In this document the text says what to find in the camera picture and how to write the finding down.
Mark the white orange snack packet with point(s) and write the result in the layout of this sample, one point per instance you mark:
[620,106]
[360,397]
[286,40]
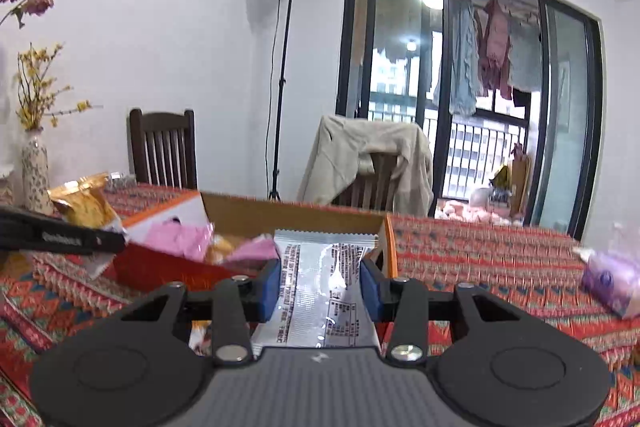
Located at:
[85,204]

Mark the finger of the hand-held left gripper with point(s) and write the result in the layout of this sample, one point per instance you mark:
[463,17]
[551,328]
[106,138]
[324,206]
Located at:
[60,237]

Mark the hanging light grey garment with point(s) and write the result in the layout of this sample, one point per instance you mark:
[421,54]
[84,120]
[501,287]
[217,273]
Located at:
[525,57]

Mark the red cardboard box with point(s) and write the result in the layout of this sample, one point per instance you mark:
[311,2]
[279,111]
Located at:
[165,274]

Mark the balcony railing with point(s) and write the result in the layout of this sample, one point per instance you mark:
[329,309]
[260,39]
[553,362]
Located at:
[465,157]

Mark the hanging dark garment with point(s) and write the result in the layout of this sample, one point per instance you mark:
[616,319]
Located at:
[521,98]

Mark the beige jacket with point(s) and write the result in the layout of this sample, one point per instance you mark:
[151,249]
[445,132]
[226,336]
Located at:
[340,157]

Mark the floral patterned vase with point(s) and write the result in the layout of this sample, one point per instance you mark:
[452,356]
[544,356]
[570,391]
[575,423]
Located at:
[36,177]

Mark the hanging pink garment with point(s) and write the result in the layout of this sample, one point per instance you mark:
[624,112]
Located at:
[492,47]

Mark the yellow green bag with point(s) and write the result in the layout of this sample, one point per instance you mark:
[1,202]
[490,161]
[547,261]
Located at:
[501,177]

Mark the purple snack packet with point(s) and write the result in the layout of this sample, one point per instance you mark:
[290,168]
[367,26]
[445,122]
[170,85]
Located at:
[252,251]
[175,239]

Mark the yellow flower branches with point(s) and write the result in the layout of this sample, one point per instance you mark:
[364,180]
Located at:
[37,92]

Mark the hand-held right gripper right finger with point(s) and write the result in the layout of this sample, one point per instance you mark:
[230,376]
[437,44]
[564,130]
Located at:
[371,292]

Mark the studio light on stand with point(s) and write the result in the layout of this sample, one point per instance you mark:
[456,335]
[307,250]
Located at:
[281,82]

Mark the purple tissue pack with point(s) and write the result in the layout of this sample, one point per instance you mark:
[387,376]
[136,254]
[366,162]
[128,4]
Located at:
[612,282]

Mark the wooden board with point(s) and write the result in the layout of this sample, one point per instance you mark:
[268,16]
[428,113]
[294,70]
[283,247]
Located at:
[520,182]

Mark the black framed sliding glass door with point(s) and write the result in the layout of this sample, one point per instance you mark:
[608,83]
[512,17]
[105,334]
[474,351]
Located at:
[592,132]

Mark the wooden chair under jacket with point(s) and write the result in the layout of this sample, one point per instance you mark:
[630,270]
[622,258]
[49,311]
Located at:
[370,189]

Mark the hanging blue denim garment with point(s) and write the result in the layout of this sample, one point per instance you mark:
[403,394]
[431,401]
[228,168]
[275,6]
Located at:
[460,57]

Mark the small foil-wrapped items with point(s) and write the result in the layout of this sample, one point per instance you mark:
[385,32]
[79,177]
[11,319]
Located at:
[122,180]

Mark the white snack packet grey print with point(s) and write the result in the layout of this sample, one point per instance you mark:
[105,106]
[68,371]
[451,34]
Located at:
[320,277]

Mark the dark wooden chair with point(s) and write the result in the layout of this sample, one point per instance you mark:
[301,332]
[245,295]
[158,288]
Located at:
[162,147]

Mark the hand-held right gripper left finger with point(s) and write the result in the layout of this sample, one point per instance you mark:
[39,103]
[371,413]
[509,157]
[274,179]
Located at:
[270,292]

